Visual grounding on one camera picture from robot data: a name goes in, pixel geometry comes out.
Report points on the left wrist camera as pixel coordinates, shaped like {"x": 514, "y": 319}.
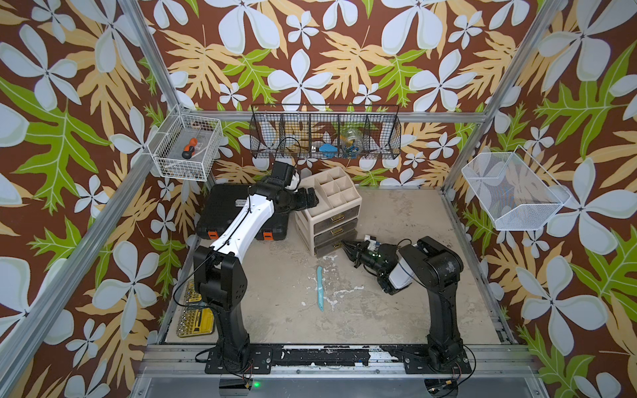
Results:
{"x": 284, "y": 176}

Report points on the beige plastic drawer organizer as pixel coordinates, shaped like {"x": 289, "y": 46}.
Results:
{"x": 335, "y": 218}

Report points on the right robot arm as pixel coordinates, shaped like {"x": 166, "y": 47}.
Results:
{"x": 432, "y": 266}

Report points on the black plastic tool case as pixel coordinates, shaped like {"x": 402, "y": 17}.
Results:
{"x": 224, "y": 204}

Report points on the orange black screwdriver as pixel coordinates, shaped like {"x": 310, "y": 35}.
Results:
{"x": 190, "y": 149}

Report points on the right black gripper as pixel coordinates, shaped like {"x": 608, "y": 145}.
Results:
{"x": 357, "y": 254}

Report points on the black wire wall basket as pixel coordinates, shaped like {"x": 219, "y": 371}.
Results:
{"x": 298, "y": 131}

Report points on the black mounting rail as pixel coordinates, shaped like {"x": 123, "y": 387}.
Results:
{"x": 412, "y": 358}

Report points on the blue item in basket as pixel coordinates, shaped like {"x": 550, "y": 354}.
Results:
{"x": 328, "y": 151}

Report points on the yellow screwdriver bit set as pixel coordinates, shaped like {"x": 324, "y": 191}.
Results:
{"x": 196, "y": 319}

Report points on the white mesh corner basket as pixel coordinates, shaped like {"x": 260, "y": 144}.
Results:
{"x": 514, "y": 189}

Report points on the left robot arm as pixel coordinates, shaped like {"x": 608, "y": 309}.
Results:
{"x": 219, "y": 276}

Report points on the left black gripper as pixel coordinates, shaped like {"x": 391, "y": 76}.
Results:
{"x": 303, "y": 204}

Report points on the blue fruit knife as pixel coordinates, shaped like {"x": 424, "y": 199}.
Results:
{"x": 319, "y": 288}

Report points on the white wire wall basket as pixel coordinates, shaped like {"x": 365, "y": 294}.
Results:
{"x": 185, "y": 145}

